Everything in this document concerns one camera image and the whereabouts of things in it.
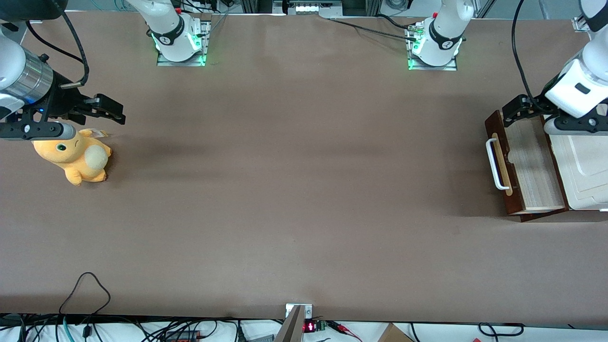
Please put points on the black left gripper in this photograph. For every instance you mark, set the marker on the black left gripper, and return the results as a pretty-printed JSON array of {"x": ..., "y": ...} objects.
[{"x": 535, "y": 103}]

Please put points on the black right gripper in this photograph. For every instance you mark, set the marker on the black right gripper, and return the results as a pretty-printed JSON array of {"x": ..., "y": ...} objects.
[{"x": 61, "y": 99}]

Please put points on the dark wood drawer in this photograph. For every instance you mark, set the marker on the dark wood drawer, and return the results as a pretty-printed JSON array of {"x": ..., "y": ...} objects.
[{"x": 534, "y": 161}]

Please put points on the white drawer cabinet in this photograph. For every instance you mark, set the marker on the white drawer cabinet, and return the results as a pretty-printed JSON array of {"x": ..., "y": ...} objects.
[{"x": 589, "y": 166}]

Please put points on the orange plush toy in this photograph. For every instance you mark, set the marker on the orange plush toy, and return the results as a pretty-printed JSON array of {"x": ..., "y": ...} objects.
[{"x": 71, "y": 159}]

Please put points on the aluminium light fixture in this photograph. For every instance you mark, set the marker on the aluminium light fixture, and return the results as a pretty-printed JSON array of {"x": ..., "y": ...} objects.
[{"x": 308, "y": 7}]

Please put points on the black red power strip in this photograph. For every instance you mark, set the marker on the black red power strip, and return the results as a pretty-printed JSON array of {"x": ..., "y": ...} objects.
[{"x": 183, "y": 338}]

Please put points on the brown cardboard box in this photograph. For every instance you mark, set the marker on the brown cardboard box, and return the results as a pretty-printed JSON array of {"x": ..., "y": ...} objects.
[{"x": 392, "y": 335}]

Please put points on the red LED display module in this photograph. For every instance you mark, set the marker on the red LED display module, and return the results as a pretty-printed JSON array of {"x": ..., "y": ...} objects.
[{"x": 309, "y": 327}]

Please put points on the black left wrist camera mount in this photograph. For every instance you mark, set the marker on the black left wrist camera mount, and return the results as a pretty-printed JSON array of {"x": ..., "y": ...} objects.
[{"x": 574, "y": 126}]

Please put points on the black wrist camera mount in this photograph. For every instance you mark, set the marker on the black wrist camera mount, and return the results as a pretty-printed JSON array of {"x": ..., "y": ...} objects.
[
  {"x": 574, "y": 126},
  {"x": 33, "y": 130}
]

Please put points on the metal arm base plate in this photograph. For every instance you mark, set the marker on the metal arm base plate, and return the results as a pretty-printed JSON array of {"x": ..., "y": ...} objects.
[
  {"x": 164, "y": 61},
  {"x": 451, "y": 68}
]

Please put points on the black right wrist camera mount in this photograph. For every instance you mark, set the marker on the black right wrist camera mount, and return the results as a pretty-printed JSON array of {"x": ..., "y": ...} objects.
[{"x": 33, "y": 130}]

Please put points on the small metal edge bracket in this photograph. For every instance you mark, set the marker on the small metal edge bracket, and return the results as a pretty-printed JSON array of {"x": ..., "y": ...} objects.
[{"x": 580, "y": 23}]

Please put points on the metal pole clamp bracket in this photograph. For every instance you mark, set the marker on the metal pole clamp bracket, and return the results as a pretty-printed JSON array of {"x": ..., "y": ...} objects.
[{"x": 308, "y": 311}]

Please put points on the grey camera pole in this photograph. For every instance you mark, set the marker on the grey camera pole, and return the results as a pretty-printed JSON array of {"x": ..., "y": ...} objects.
[{"x": 290, "y": 327}]

